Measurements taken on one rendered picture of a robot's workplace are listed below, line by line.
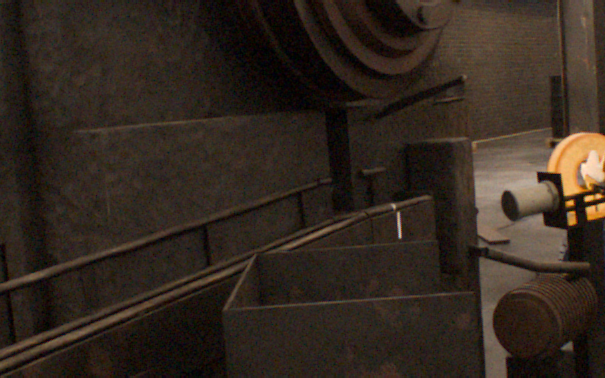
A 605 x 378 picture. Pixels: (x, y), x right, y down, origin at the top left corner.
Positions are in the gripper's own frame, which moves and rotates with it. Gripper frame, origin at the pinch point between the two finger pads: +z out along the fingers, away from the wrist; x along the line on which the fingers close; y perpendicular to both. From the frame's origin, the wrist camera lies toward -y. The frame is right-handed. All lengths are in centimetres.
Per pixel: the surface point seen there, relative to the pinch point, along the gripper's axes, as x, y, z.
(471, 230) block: 26.9, -6.7, -5.0
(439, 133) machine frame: 24.8, 5.2, 13.8
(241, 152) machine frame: 72, 17, -17
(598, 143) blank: -1.8, 5.2, 0.3
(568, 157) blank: 5.0, 3.3, -0.3
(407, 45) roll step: 44, 29, -10
